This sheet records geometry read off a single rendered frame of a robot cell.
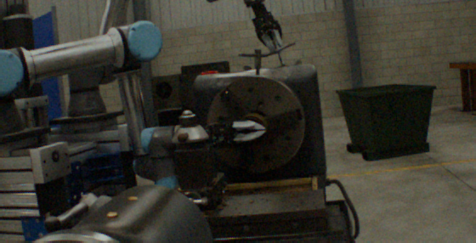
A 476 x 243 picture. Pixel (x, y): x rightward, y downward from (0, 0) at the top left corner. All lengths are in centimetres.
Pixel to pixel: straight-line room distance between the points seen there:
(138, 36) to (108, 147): 52
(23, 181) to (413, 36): 1095
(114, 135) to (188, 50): 1010
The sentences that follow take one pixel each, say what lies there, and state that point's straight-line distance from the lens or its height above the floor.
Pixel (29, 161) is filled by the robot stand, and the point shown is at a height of 109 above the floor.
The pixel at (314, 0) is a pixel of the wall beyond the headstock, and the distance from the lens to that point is 1169.
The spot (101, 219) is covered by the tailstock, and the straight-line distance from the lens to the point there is 44.
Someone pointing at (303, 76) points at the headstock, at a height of 121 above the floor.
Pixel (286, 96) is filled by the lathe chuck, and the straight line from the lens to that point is 160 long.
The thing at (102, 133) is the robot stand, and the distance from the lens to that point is 179.
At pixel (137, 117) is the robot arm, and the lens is 157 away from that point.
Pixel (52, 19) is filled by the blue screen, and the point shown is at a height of 218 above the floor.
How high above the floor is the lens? 126
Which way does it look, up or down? 4 degrees down
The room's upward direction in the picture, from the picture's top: 6 degrees counter-clockwise
